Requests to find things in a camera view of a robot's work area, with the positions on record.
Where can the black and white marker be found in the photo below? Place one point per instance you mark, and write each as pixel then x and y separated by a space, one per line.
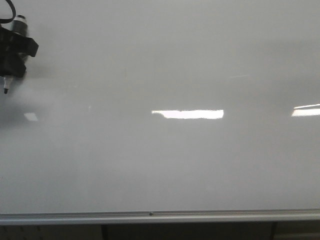
pixel 19 26

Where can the large white whiteboard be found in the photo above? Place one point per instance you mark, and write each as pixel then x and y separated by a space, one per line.
pixel 164 111

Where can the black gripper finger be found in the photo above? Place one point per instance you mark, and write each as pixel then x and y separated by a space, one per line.
pixel 12 43
pixel 12 64

